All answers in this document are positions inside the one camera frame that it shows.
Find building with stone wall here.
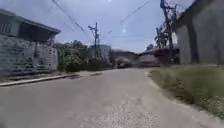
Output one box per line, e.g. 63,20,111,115
0,8,62,78

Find utility pole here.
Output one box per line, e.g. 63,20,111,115
87,21,101,60
159,0,179,64

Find overhead wires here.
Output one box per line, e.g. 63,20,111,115
43,0,194,38

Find concrete kerb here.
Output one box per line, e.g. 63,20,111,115
0,72,81,88

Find grey concrete building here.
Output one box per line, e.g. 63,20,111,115
171,0,224,66

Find grey concrete road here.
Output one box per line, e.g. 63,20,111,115
0,67,224,128

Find grass verge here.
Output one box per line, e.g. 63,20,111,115
149,63,224,120

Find low building with roof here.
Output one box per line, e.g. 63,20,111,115
109,45,181,69

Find green bushes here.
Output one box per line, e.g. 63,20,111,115
54,39,91,73

